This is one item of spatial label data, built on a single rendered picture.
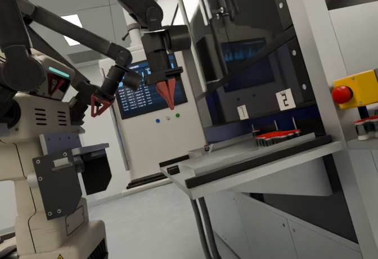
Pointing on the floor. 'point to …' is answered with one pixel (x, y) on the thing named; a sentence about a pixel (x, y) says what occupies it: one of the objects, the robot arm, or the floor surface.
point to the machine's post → (331, 62)
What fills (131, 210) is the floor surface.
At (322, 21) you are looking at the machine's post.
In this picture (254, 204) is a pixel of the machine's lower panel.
